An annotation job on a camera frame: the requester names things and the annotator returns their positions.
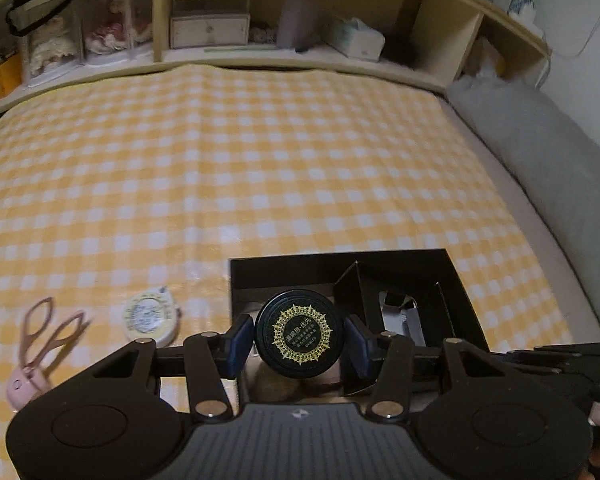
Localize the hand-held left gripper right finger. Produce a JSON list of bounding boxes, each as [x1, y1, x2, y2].
[[345, 314, 513, 418]]

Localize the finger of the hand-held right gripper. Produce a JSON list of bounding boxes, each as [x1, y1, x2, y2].
[[505, 342, 600, 375]]

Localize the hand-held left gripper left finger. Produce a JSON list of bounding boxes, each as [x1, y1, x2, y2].
[[87, 314, 255, 420]]

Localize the small black box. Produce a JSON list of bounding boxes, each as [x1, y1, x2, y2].
[[332, 260, 456, 396]]

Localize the black round tin gold pattern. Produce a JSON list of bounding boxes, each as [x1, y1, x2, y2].
[[255, 291, 348, 376]]

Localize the black cardboard box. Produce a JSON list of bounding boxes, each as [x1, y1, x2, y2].
[[228, 249, 491, 402]]

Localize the white round tape measure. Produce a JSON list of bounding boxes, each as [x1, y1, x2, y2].
[[122, 287, 182, 347]]

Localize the yellow checkered tablecloth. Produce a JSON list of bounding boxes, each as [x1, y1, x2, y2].
[[0, 62, 600, 480]]

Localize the grey pillow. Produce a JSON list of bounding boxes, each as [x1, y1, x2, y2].
[[445, 76, 600, 311]]

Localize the pink scissors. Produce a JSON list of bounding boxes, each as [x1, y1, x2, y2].
[[7, 297, 88, 413]]

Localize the green stick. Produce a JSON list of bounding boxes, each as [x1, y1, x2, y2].
[[203, 45, 281, 54]]

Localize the white plush toy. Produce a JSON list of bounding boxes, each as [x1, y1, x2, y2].
[[472, 35, 507, 82]]

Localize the cream lace scrunchie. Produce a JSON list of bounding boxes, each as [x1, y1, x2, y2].
[[250, 25, 280, 46]]

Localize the white tissue box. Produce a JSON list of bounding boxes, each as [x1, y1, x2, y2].
[[325, 16, 386, 61]]

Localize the white drawer box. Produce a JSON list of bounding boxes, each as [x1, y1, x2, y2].
[[170, 0, 253, 50]]

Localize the purple cup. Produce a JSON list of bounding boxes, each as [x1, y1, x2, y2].
[[277, 0, 315, 51]]

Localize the wooden headboard shelf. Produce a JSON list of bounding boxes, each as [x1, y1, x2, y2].
[[0, 0, 553, 123]]

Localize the clear doll display case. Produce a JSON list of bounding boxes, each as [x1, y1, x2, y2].
[[17, 0, 86, 86], [82, 0, 156, 68]]

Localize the yellow box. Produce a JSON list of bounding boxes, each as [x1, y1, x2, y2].
[[0, 50, 23, 106]]

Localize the black headband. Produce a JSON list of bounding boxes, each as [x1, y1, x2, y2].
[[5, 0, 88, 37]]

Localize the white cable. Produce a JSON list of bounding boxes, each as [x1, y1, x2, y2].
[[532, 0, 600, 92]]

